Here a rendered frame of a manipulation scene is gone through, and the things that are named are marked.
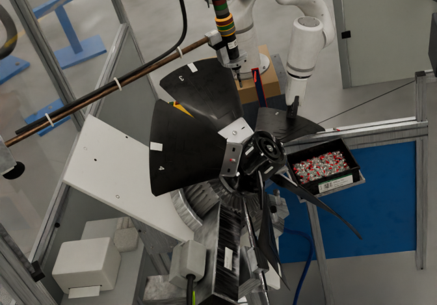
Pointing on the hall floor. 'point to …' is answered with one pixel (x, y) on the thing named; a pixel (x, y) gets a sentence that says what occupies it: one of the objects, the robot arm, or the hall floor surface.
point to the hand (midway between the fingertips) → (291, 111)
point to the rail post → (421, 147)
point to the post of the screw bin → (320, 251)
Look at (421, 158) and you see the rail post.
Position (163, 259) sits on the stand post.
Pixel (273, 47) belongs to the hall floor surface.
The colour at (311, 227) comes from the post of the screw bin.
